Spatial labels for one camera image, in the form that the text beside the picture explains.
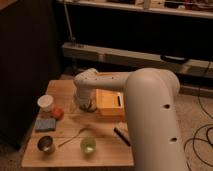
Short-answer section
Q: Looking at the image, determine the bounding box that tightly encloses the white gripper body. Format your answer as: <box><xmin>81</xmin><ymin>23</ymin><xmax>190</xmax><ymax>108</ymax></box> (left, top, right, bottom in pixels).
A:
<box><xmin>74</xmin><ymin>88</ymin><xmax>96</xmax><ymax>108</ymax></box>

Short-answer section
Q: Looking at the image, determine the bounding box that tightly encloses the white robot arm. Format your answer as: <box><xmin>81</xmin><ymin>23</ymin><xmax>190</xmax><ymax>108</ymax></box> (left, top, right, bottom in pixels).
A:
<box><xmin>74</xmin><ymin>68</ymin><xmax>188</xmax><ymax>171</ymax></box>

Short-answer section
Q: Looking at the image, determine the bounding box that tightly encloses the white paper cup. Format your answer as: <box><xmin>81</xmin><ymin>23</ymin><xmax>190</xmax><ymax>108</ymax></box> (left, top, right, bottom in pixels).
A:
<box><xmin>37</xmin><ymin>95</ymin><xmax>54</xmax><ymax>112</ymax></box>

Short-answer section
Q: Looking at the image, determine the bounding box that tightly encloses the green plastic cup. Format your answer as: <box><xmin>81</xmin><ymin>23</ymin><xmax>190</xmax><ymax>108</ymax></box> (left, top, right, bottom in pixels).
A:
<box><xmin>80</xmin><ymin>137</ymin><xmax>96</xmax><ymax>155</ymax></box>

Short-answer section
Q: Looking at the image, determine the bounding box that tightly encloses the metal cup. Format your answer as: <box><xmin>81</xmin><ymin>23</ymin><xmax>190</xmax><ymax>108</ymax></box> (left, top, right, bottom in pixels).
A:
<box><xmin>37</xmin><ymin>136</ymin><xmax>55</xmax><ymax>154</ymax></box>

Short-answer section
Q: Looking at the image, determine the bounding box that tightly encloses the yellow wooden tray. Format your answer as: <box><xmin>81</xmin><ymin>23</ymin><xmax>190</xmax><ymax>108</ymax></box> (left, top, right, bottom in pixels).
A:
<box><xmin>96</xmin><ymin>89</ymin><xmax>124</xmax><ymax>116</ymax></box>

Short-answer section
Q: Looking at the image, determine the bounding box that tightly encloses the wooden spoon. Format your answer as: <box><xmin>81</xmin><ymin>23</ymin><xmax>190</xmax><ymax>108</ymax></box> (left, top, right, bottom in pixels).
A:
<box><xmin>58</xmin><ymin>127</ymin><xmax>89</xmax><ymax>148</ymax></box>

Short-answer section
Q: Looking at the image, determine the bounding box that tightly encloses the orange round object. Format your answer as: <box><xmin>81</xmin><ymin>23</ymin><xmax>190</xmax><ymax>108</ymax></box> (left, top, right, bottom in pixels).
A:
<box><xmin>51</xmin><ymin>107</ymin><xmax>64</xmax><ymax>120</ymax></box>

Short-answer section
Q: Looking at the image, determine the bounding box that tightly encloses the blue sponge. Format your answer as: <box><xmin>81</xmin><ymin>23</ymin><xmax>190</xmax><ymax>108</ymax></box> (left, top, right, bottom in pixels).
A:
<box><xmin>35</xmin><ymin>118</ymin><xmax>56</xmax><ymax>132</ymax></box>

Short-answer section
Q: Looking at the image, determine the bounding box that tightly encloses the metal vertical pole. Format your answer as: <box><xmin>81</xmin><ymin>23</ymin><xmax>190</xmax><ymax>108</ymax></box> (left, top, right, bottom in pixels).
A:
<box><xmin>63</xmin><ymin>0</ymin><xmax>75</xmax><ymax>46</ymax></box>

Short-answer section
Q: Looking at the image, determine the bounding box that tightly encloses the wooden shelf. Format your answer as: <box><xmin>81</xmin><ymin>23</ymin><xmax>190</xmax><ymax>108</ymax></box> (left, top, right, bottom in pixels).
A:
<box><xmin>56</xmin><ymin>0</ymin><xmax>213</xmax><ymax>20</ymax></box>

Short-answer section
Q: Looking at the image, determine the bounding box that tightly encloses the grey metal rail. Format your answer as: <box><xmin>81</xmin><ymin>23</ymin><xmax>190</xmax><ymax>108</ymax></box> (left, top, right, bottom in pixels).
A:
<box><xmin>62</xmin><ymin>42</ymin><xmax>213</xmax><ymax>78</ymax></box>

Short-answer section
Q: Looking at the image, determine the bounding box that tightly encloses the black cable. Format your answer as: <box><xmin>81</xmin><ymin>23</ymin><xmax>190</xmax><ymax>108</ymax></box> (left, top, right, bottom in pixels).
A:
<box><xmin>183</xmin><ymin>61</ymin><xmax>213</xmax><ymax>171</ymax></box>

